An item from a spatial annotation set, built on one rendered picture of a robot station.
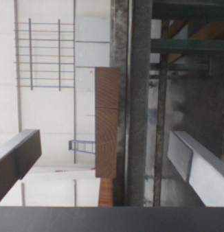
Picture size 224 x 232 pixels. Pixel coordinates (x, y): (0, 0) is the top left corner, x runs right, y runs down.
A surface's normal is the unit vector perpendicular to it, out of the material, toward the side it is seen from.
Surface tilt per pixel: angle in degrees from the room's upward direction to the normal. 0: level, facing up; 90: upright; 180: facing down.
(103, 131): 90
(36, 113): 88
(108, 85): 90
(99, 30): 90
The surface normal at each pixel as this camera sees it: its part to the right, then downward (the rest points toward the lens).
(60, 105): 0.05, 0.07
